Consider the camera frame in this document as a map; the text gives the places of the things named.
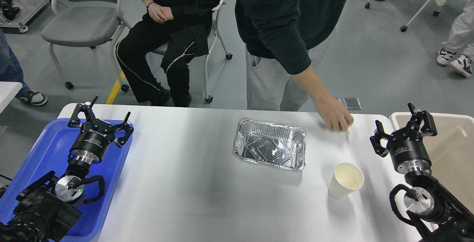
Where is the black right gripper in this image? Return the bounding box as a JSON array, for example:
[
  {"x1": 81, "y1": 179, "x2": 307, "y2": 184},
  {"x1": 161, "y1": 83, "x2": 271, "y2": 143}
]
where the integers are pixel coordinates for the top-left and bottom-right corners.
[{"x1": 370, "y1": 103, "x2": 437, "y2": 174}]

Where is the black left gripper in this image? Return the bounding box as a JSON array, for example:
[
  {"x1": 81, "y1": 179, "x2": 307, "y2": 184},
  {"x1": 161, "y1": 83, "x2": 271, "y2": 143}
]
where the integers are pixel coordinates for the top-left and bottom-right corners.
[{"x1": 68, "y1": 96, "x2": 134, "y2": 164}]

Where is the white paper cup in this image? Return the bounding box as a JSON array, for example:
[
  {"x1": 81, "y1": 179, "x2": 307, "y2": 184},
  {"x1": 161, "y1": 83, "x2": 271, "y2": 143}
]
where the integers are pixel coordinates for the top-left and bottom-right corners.
[{"x1": 327, "y1": 162, "x2": 364, "y2": 199}]

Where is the standing person's forearm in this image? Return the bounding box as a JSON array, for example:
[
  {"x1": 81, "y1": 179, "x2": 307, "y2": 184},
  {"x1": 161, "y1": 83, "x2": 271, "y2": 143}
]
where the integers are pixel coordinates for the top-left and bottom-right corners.
[{"x1": 291, "y1": 65, "x2": 337, "y2": 104}]

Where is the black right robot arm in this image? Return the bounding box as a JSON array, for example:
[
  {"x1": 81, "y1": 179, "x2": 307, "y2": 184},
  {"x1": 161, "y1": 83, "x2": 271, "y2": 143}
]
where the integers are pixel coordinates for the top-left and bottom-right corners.
[{"x1": 370, "y1": 103, "x2": 474, "y2": 242}]

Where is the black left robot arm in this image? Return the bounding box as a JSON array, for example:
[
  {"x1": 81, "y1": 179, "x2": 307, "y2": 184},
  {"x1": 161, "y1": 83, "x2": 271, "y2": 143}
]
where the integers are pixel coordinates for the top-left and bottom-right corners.
[{"x1": 1, "y1": 97, "x2": 135, "y2": 242}]

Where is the standing person's hand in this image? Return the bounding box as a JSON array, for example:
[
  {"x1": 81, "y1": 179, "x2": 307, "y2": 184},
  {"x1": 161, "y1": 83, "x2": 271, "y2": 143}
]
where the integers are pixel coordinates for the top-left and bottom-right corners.
[{"x1": 314, "y1": 100, "x2": 352, "y2": 131}]

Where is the beige plastic bin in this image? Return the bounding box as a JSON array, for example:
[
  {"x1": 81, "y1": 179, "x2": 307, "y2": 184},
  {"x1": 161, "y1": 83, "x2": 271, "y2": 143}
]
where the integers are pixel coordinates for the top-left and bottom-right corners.
[{"x1": 389, "y1": 112, "x2": 474, "y2": 213}]

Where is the metal floor socket plate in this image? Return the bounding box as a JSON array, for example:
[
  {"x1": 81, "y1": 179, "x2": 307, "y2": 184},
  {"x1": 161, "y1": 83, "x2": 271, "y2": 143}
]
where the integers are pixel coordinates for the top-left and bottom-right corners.
[{"x1": 343, "y1": 97, "x2": 363, "y2": 110}]

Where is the white chair under person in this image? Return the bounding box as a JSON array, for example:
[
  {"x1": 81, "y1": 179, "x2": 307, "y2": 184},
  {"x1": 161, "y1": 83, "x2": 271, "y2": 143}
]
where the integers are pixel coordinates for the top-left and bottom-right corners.
[{"x1": 148, "y1": 0, "x2": 233, "y2": 104}]

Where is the white side table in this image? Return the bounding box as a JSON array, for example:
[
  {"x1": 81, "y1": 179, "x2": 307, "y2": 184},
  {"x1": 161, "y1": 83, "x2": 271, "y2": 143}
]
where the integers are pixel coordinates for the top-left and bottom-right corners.
[{"x1": 0, "y1": 81, "x2": 22, "y2": 113}]

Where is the person in white trousers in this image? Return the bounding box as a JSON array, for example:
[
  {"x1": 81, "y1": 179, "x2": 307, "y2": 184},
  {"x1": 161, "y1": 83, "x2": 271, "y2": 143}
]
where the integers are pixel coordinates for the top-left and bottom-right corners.
[{"x1": 436, "y1": 0, "x2": 474, "y2": 77}]

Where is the person in blue jeans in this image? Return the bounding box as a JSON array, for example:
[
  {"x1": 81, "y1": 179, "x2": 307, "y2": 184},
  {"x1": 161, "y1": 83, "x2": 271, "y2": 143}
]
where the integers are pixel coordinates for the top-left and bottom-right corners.
[{"x1": 0, "y1": 30, "x2": 48, "y2": 106}]

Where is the grey office chair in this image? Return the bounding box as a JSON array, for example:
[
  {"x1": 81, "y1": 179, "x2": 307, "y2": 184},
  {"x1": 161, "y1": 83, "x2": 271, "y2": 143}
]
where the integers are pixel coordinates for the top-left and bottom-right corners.
[{"x1": 41, "y1": 0, "x2": 131, "y2": 92}]

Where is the aluminium foil tray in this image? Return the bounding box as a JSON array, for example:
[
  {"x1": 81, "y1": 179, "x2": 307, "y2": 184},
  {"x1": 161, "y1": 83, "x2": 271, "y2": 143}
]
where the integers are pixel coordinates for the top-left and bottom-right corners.
[{"x1": 234, "y1": 119, "x2": 307, "y2": 172}]

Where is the seated person in black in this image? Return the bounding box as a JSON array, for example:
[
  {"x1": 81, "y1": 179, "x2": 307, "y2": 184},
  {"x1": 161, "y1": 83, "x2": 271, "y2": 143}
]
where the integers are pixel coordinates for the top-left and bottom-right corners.
[{"x1": 115, "y1": 0, "x2": 220, "y2": 107}]

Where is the standing person dark hoodie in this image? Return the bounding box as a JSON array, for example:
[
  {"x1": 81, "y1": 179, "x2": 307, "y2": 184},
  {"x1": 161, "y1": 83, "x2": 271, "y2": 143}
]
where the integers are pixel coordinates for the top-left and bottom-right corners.
[{"x1": 235, "y1": 0, "x2": 346, "y2": 111}]

